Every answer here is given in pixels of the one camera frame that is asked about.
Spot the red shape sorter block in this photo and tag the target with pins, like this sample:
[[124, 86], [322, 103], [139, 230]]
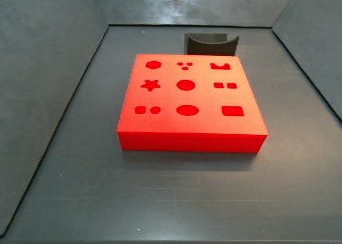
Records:
[[190, 103]]

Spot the black curved holder stand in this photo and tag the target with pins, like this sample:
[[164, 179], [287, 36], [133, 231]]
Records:
[[210, 44]]

